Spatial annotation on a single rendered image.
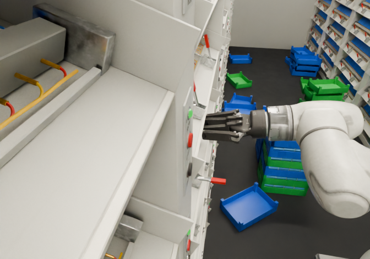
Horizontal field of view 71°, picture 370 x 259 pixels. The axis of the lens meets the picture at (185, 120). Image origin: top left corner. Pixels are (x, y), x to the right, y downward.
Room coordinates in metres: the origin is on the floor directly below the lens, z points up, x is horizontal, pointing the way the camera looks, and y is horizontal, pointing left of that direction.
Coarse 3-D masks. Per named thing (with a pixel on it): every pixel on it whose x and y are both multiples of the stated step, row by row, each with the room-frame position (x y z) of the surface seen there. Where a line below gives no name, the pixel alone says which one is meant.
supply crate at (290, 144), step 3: (270, 141) 1.23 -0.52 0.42; (273, 141) 1.21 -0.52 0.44; (276, 141) 1.21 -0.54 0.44; (279, 141) 1.20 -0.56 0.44; (282, 141) 1.20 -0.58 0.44; (285, 141) 1.20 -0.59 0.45; (288, 141) 1.20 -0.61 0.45; (291, 141) 1.19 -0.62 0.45; (294, 141) 1.19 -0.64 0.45; (270, 144) 1.22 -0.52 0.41; (273, 144) 1.21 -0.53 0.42; (276, 144) 1.20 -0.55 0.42; (279, 144) 1.20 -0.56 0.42; (282, 144) 1.20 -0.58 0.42; (285, 144) 1.20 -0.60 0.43; (288, 144) 1.20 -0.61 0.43; (291, 144) 1.19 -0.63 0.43; (294, 144) 1.19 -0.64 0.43; (297, 144) 1.19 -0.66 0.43; (285, 147) 1.20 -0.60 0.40; (288, 147) 1.20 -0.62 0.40; (291, 147) 1.19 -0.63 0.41; (294, 147) 1.19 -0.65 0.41; (297, 147) 1.19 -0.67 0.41
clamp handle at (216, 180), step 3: (195, 177) 0.44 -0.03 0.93; (198, 177) 0.45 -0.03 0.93; (201, 177) 0.45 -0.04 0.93; (204, 177) 0.45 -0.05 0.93; (204, 180) 0.44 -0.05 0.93; (207, 180) 0.44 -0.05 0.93; (210, 180) 0.44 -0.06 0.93; (213, 180) 0.43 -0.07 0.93; (216, 180) 0.43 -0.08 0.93; (219, 180) 0.44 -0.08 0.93; (222, 180) 0.44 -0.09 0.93; (225, 180) 0.44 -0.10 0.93; (216, 183) 0.43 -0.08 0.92; (219, 183) 0.43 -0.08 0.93; (222, 183) 0.43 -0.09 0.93; (225, 183) 0.43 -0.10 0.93
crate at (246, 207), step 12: (240, 192) 1.15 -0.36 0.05; (252, 192) 1.20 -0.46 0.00; (264, 192) 1.15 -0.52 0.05; (228, 204) 1.10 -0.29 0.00; (240, 204) 1.10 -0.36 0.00; (252, 204) 1.10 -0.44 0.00; (264, 204) 1.10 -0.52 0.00; (276, 204) 1.04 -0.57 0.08; (228, 216) 1.00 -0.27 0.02; (240, 216) 1.01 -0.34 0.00; (252, 216) 1.01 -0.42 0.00; (264, 216) 1.00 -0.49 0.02; (240, 228) 0.91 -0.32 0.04
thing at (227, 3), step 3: (225, 0) 1.55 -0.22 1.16; (225, 3) 1.55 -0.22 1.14; (228, 3) 1.55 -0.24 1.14; (225, 6) 1.55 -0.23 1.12; (228, 6) 1.55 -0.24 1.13; (225, 9) 1.55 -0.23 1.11; (225, 12) 1.39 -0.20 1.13; (225, 15) 1.39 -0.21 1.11; (225, 18) 1.35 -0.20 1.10; (225, 21) 1.29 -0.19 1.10; (222, 27) 1.12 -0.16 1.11; (222, 30) 0.96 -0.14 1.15; (225, 30) 0.95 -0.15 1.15; (222, 33) 0.96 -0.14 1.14; (225, 33) 0.95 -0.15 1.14
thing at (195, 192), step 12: (216, 96) 0.86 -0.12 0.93; (204, 144) 0.60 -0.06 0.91; (204, 156) 0.55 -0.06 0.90; (204, 168) 0.51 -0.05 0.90; (192, 192) 0.42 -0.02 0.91; (192, 204) 0.38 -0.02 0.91; (192, 216) 0.35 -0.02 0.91; (192, 228) 0.33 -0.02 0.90; (192, 240) 0.27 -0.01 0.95; (192, 252) 0.27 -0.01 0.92
